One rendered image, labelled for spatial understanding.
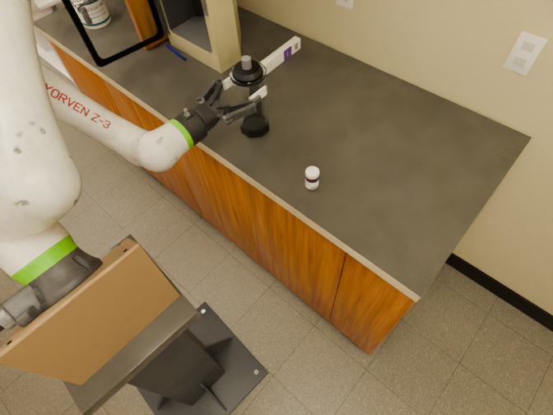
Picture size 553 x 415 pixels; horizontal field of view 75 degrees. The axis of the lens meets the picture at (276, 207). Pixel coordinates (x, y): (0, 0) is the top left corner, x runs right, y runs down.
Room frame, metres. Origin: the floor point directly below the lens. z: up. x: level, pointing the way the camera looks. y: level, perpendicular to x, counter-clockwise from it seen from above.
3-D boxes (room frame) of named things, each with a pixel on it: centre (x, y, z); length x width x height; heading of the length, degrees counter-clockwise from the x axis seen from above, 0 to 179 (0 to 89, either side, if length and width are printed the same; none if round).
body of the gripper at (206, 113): (0.81, 0.17, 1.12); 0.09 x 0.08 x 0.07; 134
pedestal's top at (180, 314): (0.31, 0.45, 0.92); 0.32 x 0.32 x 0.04; 40
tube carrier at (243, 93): (0.92, 0.05, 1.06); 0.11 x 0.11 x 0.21
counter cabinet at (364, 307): (1.27, 0.11, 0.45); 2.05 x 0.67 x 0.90; 44
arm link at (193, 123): (0.75, 0.22, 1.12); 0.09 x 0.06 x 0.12; 44
